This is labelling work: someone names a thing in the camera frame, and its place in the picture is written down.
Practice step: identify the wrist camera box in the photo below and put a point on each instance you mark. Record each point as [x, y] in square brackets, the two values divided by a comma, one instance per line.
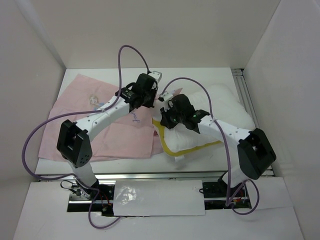
[164, 97]
[156, 75]

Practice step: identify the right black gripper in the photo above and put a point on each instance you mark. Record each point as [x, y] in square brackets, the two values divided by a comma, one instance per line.
[164, 120]

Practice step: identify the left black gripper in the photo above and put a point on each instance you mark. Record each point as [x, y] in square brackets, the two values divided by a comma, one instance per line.
[153, 91]

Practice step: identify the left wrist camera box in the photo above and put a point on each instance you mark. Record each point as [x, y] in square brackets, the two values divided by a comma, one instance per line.
[156, 75]

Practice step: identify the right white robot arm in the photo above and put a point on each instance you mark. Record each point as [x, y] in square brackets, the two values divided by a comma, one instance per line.
[255, 153]

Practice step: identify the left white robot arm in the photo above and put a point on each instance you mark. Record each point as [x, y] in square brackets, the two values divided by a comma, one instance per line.
[74, 139]

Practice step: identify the aluminium side rail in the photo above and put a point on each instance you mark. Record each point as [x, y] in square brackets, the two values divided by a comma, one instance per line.
[243, 93]

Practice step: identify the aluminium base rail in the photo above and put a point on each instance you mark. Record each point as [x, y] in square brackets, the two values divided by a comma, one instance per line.
[211, 188]

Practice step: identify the white pillow yellow trim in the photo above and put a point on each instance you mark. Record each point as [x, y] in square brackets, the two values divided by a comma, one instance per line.
[186, 150]

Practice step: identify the pink blue printed pillowcase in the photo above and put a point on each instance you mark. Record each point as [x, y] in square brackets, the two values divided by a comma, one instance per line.
[114, 132]

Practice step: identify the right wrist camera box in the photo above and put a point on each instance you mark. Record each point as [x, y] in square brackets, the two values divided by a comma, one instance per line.
[164, 97]

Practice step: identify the white cover sheet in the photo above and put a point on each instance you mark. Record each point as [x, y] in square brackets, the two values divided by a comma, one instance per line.
[148, 198]

